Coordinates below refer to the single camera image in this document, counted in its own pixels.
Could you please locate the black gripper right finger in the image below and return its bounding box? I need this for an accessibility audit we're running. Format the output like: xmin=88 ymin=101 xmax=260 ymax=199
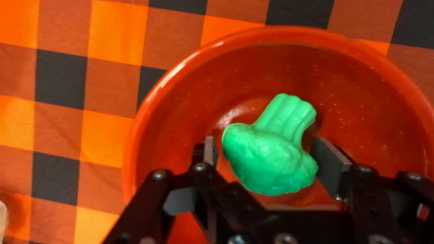
xmin=310 ymin=135 xmax=434 ymax=244

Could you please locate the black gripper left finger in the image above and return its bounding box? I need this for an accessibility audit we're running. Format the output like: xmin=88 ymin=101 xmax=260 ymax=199
xmin=101 ymin=134 xmax=268 ymax=244

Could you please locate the green broccoli toy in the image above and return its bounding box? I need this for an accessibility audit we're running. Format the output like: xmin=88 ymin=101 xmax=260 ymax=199
xmin=219 ymin=92 xmax=320 ymax=197

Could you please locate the red plastic bowl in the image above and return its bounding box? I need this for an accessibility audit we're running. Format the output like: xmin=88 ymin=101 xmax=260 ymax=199
xmin=120 ymin=24 xmax=434 ymax=244

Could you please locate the orange black checkered tablecloth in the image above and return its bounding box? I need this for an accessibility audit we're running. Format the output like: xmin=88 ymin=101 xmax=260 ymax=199
xmin=0 ymin=0 xmax=434 ymax=244

